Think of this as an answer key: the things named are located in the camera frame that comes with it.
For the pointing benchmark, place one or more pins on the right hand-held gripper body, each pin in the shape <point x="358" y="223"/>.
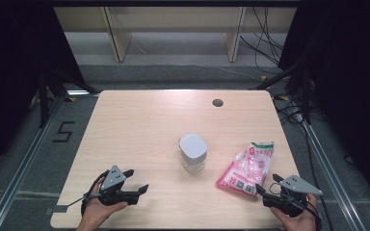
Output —
<point x="298" y="186"/>

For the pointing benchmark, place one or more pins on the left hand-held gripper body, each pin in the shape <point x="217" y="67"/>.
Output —
<point x="112" y="178"/>

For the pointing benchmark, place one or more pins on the pink white sugar bag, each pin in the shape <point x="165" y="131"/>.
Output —
<point x="247" y="166"/>

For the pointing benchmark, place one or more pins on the clear jar with grey lid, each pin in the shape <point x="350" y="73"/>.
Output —
<point x="192" y="147"/>

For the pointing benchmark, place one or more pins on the person's right hand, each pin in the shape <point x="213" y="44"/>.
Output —
<point x="298" y="223"/>

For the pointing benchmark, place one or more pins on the person's left hand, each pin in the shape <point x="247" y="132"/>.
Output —
<point x="93" y="211"/>

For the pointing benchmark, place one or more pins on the black metal stand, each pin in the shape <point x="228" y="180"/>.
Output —
<point x="44" y="102"/>
<point x="306" y="96"/>

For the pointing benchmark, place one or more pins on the black curtain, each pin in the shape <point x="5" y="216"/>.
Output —
<point x="350" y="64"/>
<point x="6" y="64"/>

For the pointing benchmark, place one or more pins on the metal floor rail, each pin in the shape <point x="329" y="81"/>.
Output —
<point x="332" y="176"/>
<point x="18" y="174"/>

